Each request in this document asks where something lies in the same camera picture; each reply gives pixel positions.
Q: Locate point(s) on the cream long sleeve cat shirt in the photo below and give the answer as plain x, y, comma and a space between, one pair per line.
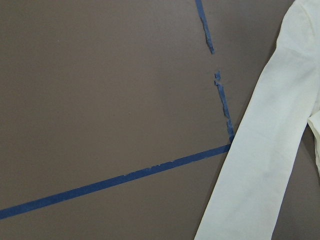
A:
247, 197

